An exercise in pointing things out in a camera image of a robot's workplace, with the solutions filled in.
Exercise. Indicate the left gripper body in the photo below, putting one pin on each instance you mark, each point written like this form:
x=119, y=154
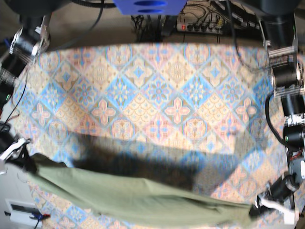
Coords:
x=283, y=189

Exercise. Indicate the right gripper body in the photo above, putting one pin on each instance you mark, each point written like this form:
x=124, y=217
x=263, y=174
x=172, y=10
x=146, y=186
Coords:
x=7, y=137

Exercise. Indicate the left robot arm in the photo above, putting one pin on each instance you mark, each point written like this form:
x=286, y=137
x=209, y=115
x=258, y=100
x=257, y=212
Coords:
x=277, y=22

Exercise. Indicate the blue clamp lower left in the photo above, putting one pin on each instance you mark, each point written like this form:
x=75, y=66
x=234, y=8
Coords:
x=38, y=215

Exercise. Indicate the patterned tablecloth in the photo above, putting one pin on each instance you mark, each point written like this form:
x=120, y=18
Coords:
x=188, y=115

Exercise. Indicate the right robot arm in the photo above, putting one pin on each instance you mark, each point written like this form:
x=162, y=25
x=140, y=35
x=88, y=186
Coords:
x=28, y=42

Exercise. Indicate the white power strip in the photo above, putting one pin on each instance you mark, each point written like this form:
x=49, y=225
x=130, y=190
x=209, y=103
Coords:
x=204, y=27

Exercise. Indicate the green t-shirt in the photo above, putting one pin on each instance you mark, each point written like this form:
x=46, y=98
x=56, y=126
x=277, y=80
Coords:
x=137, y=200

